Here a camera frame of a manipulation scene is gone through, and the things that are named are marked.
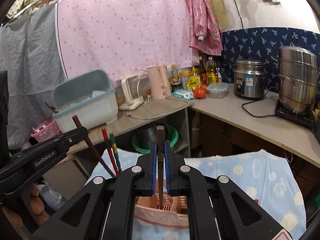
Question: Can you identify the green basin under counter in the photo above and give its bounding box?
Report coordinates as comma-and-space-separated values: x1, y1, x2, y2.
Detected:
131, 125, 178, 154

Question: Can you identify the light blue patterned tablecloth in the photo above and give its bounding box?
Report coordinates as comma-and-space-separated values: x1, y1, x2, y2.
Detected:
85, 147, 308, 240

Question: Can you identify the pink electric kettle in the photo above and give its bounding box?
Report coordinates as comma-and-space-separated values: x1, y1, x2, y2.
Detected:
148, 65, 171, 100

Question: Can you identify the steel stacked steamer pot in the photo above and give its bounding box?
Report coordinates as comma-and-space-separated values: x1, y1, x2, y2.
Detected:
278, 46, 319, 115

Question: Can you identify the teal white dish rack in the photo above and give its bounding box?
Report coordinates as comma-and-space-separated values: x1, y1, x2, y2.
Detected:
52, 69, 118, 133

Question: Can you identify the steel rice cooker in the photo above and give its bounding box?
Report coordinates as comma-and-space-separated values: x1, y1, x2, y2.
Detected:
233, 59, 266, 99

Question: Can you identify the dark green chopstick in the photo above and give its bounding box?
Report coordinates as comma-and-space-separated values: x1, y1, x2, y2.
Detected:
156, 126, 165, 210

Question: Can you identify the person left hand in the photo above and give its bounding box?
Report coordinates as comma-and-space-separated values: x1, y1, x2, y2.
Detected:
1, 184, 49, 229

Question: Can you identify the pink dotted curtain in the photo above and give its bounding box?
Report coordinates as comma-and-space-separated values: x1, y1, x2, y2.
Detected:
55, 0, 198, 86

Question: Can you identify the clear food container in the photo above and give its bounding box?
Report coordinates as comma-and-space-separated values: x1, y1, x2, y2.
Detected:
206, 83, 228, 99

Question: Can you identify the pink floral apron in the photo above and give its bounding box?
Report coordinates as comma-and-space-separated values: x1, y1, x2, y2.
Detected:
185, 0, 223, 56

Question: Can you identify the black power cable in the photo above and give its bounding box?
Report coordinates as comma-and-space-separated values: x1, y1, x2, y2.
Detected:
241, 87, 278, 119

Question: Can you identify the grey striped curtain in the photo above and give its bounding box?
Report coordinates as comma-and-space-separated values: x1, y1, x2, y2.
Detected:
1, 4, 65, 150

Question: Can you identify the black induction cooker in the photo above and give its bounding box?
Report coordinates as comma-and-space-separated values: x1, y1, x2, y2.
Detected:
274, 101, 316, 131

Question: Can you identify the yellow oil bottle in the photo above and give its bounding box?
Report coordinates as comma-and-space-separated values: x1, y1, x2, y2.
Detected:
206, 56, 220, 86

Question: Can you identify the pink plastic basket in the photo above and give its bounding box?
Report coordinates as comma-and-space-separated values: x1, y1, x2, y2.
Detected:
30, 117, 62, 142

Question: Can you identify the red chopstick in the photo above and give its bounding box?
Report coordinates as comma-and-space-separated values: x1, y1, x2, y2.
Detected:
101, 128, 119, 176

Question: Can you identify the pink perforated utensil basket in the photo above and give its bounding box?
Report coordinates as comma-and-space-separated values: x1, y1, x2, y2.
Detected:
135, 193, 189, 229

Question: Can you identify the blue floral backsplash cloth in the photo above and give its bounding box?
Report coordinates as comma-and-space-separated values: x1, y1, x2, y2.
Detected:
214, 27, 319, 89

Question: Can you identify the wet wipes pack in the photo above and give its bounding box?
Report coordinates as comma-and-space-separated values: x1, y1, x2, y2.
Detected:
172, 89, 194, 100

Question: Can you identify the red tomato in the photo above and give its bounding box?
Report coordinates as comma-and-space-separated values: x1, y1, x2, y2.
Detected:
193, 84, 207, 99

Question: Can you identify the yellow seasoning bag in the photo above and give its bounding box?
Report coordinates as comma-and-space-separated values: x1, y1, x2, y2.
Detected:
187, 75, 201, 90

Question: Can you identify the dark purple chopstick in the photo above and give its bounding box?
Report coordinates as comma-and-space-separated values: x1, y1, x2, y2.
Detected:
72, 115, 115, 178

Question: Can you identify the dark soy sauce bottle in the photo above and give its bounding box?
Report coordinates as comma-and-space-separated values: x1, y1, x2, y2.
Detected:
199, 56, 207, 85

